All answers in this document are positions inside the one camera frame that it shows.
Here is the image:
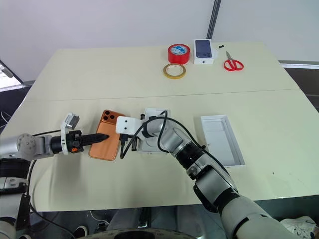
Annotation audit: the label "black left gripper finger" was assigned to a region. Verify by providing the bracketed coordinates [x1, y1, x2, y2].
[83, 138, 107, 146]
[82, 133, 110, 141]

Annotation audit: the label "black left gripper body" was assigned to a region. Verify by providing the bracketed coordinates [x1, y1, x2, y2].
[66, 129, 84, 154]

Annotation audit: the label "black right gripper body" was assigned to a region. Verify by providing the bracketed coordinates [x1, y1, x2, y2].
[119, 133, 138, 152]

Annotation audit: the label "orange smartphone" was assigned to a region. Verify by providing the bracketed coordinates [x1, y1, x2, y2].
[88, 109, 121, 162]

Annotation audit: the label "white phone box base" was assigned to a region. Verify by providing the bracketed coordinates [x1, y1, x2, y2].
[136, 107, 173, 155]

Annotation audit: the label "white phone box lid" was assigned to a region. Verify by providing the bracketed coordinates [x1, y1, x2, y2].
[200, 114, 247, 168]

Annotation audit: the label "white box with blue phone print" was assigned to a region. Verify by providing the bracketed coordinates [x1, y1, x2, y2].
[193, 38, 220, 65]

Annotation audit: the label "yellow tape roll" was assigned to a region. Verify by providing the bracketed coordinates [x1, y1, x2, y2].
[162, 63, 187, 81]

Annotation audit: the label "black shoe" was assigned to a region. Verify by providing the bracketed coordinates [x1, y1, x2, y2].
[73, 225, 88, 239]

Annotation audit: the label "red tape roll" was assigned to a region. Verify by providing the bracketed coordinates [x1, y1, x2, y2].
[167, 43, 191, 64]

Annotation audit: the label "black ribbed vertical strip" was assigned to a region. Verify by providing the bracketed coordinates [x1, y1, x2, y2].
[206, 0, 222, 40]

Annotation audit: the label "white sneaker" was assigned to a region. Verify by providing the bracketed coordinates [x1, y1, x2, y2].
[279, 215, 318, 238]

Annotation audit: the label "grey side table edge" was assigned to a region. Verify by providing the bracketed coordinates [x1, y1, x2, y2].
[277, 59, 319, 70]

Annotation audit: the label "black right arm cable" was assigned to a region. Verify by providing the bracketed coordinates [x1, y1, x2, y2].
[120, 110, 232, 176]

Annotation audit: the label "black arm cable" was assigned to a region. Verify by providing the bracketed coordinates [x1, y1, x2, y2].
[120, 110, 232, 176]
[26, 129, 75, 237]

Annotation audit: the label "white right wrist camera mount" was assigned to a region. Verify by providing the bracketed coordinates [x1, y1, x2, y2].
[116, 116, 145, 135]

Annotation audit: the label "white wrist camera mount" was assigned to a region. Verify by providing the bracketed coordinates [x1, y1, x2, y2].
[60, 113, 81, 155]
[116, 116, 145, 135]

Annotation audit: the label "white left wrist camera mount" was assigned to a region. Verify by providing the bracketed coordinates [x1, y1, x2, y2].
[60, 113, 81, 155]

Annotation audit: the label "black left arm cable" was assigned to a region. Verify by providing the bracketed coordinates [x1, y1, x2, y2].
[26, 129, 75, 237]

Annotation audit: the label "white floor cable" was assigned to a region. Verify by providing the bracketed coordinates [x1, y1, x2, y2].
[89, 211, 108, 225]

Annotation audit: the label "grey metal frame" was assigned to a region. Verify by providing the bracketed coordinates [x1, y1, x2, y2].
[0, 59, 36, 93]

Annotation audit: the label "red handled scissors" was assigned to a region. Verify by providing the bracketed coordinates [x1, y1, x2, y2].
[223, 50, 245, 72]

